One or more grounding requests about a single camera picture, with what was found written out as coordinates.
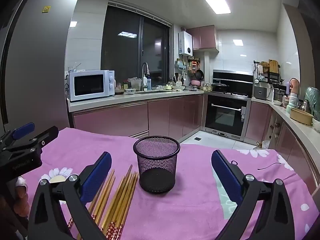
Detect wall utensil rack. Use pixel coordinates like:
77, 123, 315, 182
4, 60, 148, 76
175, 57, 201, 78

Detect black cooking pot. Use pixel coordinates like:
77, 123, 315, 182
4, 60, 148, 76
211, 80, 229, 92

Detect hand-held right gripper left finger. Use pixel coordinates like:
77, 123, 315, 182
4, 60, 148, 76
27, 151, 112, 240

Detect green plastic bag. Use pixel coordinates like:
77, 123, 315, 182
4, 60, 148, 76
305, 87, 320, 120

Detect pink floral blanket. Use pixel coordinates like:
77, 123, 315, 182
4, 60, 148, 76
19, 127, 318, 240

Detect white green jar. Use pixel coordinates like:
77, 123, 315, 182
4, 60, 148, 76
286, 92, 299, 113

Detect yellow oval basin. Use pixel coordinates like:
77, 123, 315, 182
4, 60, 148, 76
290, 108, 314, 126

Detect black range hood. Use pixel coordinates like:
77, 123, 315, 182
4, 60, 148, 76
213, 69, 253, 97

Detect steel kitchen faucet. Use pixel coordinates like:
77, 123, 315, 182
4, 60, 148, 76
141, 62, 150, 90

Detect rectangular ceiling light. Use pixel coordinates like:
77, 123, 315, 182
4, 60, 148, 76
202, 0, 231, 15

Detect clear plastic bag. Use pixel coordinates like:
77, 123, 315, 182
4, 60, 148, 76
128, 77, 142, 90

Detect dark sliding window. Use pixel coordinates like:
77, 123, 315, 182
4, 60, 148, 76
101, 2, 173, 85

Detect grey countertop appliance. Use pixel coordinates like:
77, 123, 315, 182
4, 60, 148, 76
254, 86, 269, 100

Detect black built-in oven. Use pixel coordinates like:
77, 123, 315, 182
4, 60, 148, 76
204, 92, 252, 138

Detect black countertop shelf rack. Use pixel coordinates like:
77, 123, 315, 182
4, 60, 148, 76
252, 60, 283, 84

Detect pink kitchen base cabinets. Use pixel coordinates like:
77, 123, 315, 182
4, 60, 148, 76
68, 91, 205, 139
245, 97, 320, 195

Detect white microwave oven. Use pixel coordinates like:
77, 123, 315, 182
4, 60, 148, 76
68, 70, 115, 102

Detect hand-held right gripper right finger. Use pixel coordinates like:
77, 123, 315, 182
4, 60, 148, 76
211, 150, 295, 240

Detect pink wall cabinet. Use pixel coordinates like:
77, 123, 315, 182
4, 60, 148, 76
186, 25, 220, 53

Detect person's left hand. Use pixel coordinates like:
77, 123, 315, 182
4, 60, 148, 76
14, 176, 31, 217

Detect bunch of wooden chopsticks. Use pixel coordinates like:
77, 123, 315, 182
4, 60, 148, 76
67, 164, 139, 240

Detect black mesh utensil holder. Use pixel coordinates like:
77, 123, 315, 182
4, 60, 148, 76
133, 136, 181, 194

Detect white wall water heater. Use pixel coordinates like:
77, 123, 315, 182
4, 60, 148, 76
178, 31, 193, 57

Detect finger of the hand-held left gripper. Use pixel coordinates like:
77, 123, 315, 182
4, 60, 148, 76
0, 122, 35, 146
2, 126, 59, 153

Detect silver refrigerator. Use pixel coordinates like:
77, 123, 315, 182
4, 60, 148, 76
0, 0, 84, 133

